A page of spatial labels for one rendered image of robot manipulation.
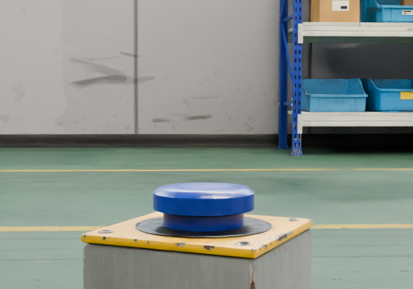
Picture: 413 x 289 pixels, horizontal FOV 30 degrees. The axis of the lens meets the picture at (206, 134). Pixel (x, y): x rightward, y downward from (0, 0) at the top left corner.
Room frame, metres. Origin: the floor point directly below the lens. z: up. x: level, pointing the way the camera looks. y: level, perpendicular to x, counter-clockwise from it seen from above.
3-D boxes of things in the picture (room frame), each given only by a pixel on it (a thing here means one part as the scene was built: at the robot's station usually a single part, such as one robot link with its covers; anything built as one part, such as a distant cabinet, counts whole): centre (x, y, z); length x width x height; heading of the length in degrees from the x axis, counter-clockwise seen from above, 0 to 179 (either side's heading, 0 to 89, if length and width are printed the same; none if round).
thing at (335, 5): (4.81, -0.79, 0.89); 0.31 x 0.24 x 0.20; 3
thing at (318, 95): (4.88, -0.78, 0.36); 0.50 x 0.38 x 0.21; 4
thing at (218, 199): (0.30, 0.00, 0.32); 0.04 x 0.04 x 0.02
